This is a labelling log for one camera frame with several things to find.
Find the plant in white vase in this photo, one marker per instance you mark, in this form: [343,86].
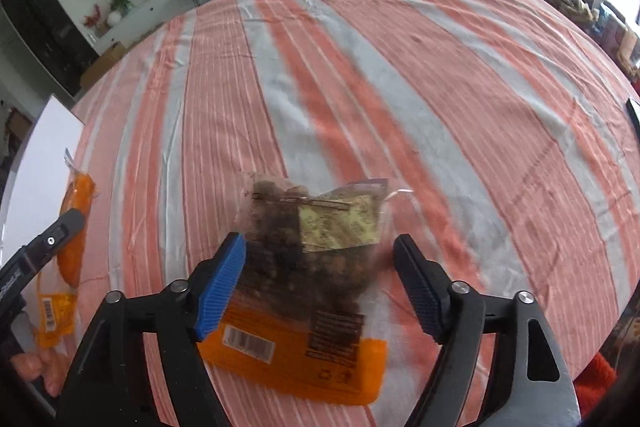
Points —
[120,2]

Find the orange sausage snack packet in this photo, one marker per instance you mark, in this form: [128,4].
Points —
[75,257]

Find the brown cardboard box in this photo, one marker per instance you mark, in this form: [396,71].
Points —
[102,64]

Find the black smartphone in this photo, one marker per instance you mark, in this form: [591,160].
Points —
[635,114]

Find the person's red clothing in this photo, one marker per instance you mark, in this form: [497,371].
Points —
[595,382]

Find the orange barcode snack packet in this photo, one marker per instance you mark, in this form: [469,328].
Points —
[300,372]

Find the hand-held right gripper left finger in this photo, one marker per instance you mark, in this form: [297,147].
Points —
[220,287]

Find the red flower bouquet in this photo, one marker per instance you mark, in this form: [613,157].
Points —
[95,19]

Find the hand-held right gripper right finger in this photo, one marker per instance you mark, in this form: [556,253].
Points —
[415,287]

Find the clear brown nut packet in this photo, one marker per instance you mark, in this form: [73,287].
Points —
[280,232]

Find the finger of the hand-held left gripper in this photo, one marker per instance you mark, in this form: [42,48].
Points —
[55,239]

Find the white cardboard box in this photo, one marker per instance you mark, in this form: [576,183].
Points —
[40,157]

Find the dark glass cabinet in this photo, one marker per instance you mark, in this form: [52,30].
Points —
[40,27]

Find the person's left hand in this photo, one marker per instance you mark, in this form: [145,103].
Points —
[37,364]

